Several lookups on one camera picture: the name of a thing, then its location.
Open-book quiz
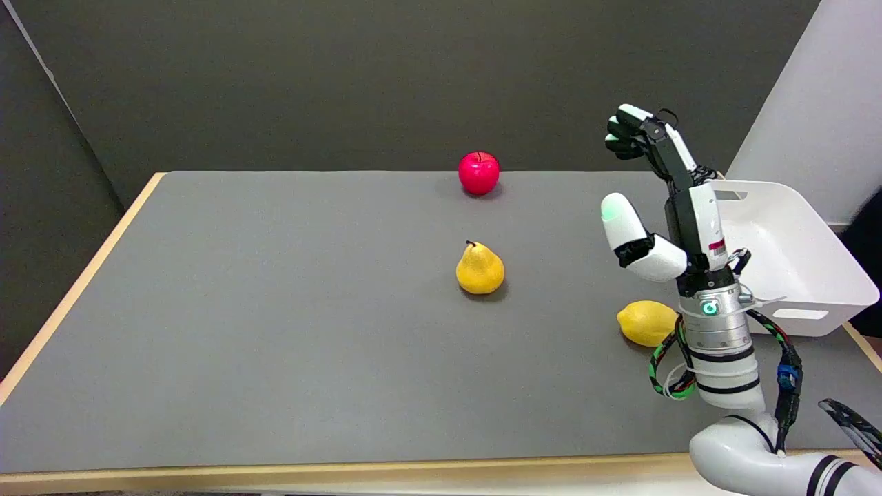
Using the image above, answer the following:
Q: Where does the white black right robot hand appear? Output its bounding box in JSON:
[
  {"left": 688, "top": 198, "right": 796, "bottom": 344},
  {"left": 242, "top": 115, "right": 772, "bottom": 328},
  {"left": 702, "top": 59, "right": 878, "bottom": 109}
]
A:
[{"left": 600, "top": 104, "right": 737, "bottom": 283}]

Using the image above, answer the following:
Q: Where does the yellow pear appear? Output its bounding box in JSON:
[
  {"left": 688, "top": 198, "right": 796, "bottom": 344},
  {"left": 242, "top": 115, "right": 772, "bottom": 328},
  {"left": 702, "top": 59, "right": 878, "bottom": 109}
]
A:
[{"left": 455, "top": 240, "right": 506, "bottom": 296}]

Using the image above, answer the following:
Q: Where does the red apple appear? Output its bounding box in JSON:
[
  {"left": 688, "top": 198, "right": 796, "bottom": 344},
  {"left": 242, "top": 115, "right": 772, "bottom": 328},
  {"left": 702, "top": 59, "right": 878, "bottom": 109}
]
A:
[{"left": 458, "top": 152, "right": 500, "bottom": 196}]

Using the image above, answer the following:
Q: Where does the yellow lemon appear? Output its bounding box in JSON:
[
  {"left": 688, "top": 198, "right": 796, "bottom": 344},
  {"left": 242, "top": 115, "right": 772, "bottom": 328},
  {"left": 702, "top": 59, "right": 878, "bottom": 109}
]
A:
[{"left": 617, "top": 300, "right": 680, "bottom": 347}]

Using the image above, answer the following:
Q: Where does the white plastic bin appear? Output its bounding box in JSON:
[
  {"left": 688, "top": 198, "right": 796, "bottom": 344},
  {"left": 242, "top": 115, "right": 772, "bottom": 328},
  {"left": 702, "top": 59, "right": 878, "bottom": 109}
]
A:
[{"left": 707, "top": 180, "right": 881, "bottom": 338}]

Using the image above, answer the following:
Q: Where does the green black braided cable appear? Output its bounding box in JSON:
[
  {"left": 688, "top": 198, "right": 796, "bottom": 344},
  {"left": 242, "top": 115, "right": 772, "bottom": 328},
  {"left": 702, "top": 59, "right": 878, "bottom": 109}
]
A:
[{"left": 648, "top": 316, "right": 697, "bottom": 400}]

